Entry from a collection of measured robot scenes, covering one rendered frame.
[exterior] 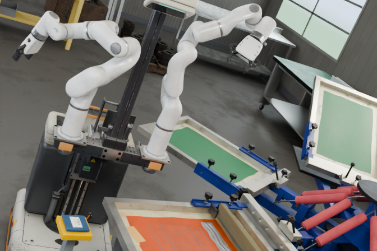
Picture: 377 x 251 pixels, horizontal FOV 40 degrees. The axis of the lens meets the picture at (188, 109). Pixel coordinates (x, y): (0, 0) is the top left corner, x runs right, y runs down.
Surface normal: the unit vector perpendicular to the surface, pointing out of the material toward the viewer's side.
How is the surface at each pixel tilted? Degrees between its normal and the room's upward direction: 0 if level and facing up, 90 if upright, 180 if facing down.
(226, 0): 90
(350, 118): 32
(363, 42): 90
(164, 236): 0
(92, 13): 90
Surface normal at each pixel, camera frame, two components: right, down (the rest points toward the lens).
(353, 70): -0.91, -0.24
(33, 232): 0.36, -0.88
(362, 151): 0.26, -0.57
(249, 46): 0.01, -0.28
